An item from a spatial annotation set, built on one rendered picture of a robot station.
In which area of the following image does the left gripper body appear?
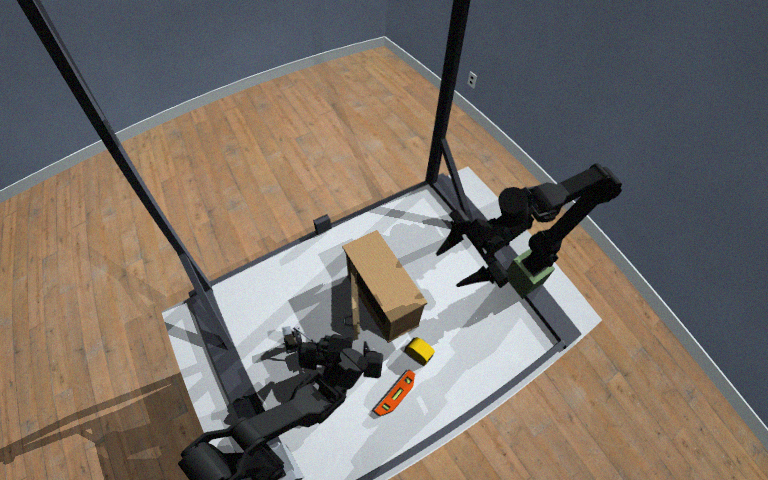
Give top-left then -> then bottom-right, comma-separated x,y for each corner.
449,209 -> 514,288

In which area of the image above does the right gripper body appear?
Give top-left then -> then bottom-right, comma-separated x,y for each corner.
298,342 -> 384,378

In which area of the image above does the brown wooden cabinet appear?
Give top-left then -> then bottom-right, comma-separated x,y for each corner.
342,230 -> 428,343

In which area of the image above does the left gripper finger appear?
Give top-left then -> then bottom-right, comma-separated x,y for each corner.
456,265 -> 494,287
436,221 -> 464,256

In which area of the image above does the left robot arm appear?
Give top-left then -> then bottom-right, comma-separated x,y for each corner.
466,163 -> 622,277

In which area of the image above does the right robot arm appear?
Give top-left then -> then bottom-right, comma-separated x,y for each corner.
178,334 -> 368,480

